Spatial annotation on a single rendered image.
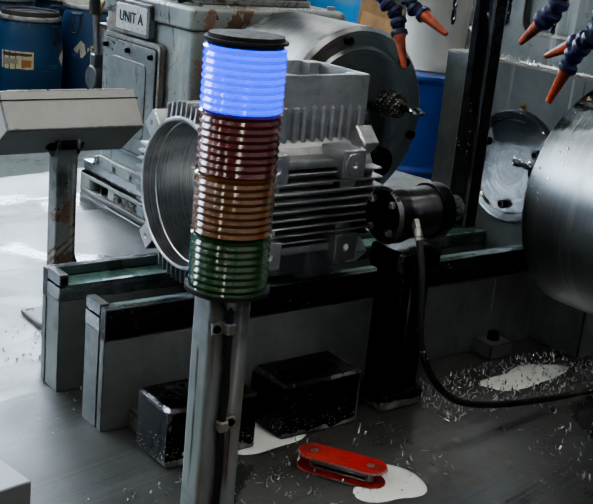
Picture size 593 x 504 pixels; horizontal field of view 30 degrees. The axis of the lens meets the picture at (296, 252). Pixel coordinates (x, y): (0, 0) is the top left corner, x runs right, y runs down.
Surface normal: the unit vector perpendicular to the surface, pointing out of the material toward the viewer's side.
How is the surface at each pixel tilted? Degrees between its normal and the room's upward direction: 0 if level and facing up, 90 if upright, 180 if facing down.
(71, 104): 54
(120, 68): 90
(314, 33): 28
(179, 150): 114
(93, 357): 90
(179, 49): 90
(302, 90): 90
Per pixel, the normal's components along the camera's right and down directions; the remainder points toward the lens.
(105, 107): 0.53, -0.32
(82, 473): 0.09, -0.95
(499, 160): -0.80, 0.11
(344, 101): 0.61, 0.29
